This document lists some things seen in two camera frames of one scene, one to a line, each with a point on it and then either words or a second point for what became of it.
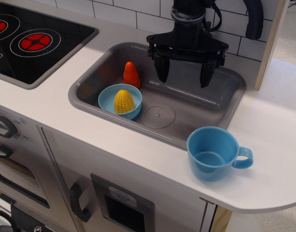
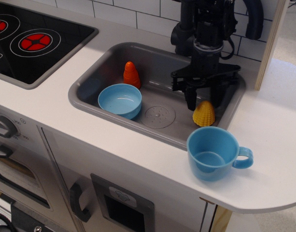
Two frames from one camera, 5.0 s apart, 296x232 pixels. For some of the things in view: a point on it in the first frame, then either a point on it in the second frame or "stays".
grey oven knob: (3, 126) stays
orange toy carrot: (130, 75) stays
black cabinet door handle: (75, 192) stays
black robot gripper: (188, 41) -> (205, 70)
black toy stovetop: (30, 47) stays
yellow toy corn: (124, 102) -> (204, 115)
